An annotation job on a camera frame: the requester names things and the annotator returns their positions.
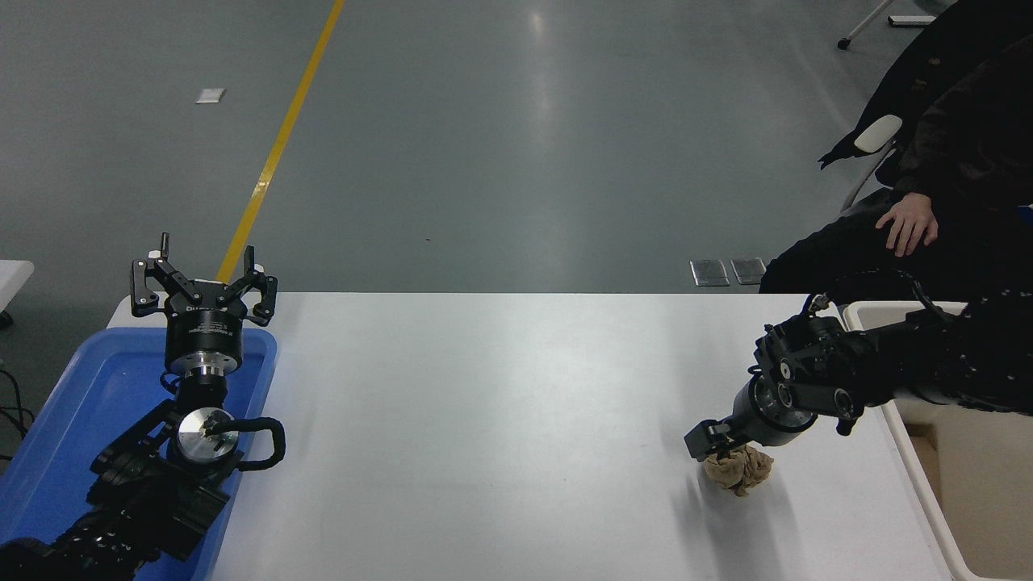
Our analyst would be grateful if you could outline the tan paper ball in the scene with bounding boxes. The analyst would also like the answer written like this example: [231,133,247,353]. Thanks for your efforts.
[703,444,775,498]

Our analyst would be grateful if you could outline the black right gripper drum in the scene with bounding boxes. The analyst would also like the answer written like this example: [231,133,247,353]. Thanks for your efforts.
[726,376,793,448]

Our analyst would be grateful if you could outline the black jacket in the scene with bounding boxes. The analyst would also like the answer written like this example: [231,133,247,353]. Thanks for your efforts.
[818,0,1033,186]

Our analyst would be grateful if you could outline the seated person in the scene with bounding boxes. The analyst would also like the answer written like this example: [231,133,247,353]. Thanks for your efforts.
[758,32,1033,304]

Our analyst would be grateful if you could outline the grey chair with white armrest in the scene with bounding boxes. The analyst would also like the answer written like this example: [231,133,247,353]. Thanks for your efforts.
[839,114,904,215]

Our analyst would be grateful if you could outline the seated person's hand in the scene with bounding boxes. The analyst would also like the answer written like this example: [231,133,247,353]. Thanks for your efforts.
[875,193,940,258]

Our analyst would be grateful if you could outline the blue plastic tray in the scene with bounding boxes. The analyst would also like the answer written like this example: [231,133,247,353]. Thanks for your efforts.
[0,327,278,581]

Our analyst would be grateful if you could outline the small white side table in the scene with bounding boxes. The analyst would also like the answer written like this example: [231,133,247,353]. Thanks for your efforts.
[0,260,36,315]

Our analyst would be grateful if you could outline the large pale bin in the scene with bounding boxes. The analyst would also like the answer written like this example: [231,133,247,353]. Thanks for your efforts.
[841,301,1033,581]

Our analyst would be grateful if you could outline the white wheeled chair leg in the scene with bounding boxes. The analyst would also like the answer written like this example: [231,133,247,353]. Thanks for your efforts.
[836,0,938,51]

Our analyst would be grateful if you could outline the black floor cable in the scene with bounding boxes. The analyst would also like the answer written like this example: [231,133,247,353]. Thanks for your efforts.
[0,367,35,463]

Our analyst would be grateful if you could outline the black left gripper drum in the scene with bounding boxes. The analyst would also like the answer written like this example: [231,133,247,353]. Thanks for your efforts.
[165,280,246,374]

